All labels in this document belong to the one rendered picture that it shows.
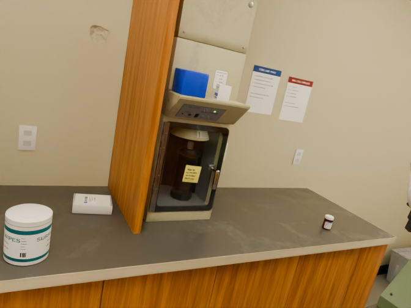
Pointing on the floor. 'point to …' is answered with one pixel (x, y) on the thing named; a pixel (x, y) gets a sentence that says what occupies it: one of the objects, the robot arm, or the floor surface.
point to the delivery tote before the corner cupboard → (397, 261)
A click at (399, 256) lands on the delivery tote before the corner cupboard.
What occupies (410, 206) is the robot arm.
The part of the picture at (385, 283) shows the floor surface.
